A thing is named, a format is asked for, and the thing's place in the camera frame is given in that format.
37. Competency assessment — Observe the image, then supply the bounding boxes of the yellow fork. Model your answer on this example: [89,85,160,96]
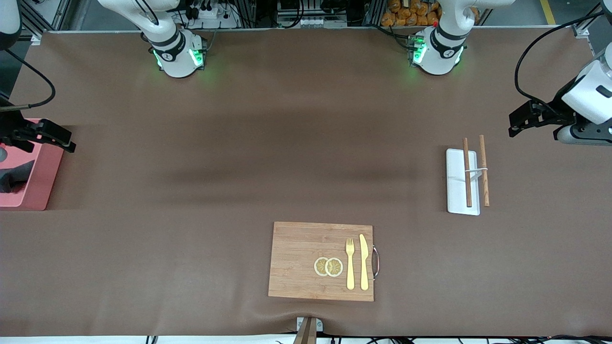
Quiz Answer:
[345,237,356,291]

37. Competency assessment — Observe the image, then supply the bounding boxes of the yellow knife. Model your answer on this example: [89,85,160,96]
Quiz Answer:
[359,234,370,291]

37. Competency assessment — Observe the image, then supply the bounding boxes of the pink box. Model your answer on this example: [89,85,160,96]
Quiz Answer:
[0,118,66,212]

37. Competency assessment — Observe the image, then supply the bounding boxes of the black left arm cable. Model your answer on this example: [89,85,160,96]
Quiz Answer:
[514,11,607,115]

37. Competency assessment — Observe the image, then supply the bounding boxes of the brown wooden rod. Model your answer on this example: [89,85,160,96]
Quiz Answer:
[479,134,491,207]
[462,138,473,208]

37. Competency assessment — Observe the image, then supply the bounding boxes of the white towel rack base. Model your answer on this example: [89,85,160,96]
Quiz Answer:
[446,148,481,216]

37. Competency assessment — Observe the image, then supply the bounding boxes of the wooden cutting board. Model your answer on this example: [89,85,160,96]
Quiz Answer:
[268,221,375,302]

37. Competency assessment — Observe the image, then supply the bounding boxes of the orange snack packs pile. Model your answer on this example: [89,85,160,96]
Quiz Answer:
[381,0,480,27]

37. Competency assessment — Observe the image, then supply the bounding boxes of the dark grey cloth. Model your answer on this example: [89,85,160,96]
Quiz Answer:
[0,160,35,194]

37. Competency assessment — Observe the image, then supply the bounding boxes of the camera stand bracket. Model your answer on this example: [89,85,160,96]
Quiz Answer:
[293,316,324,344]

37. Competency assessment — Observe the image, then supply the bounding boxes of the white power strip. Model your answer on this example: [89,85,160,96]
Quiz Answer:
[179,4,240,30]

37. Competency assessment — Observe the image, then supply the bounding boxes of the aluminium frame profile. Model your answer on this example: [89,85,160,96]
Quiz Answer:
[571,0,612,39]
[19,0,72,44]

